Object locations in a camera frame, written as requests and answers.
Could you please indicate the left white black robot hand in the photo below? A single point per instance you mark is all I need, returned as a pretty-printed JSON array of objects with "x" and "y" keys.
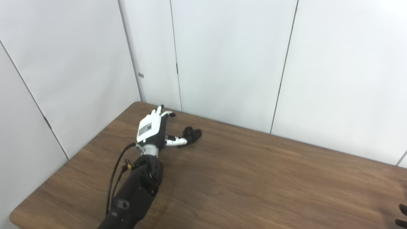
[{"x": 149, "y": 127}]

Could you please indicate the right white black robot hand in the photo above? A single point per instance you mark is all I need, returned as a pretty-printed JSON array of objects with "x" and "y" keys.
[{"x": 403, "y": 210}]

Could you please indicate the black plastic holder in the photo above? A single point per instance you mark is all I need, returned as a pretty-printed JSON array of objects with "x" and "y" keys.
[{"x": 194, "y": 133}]

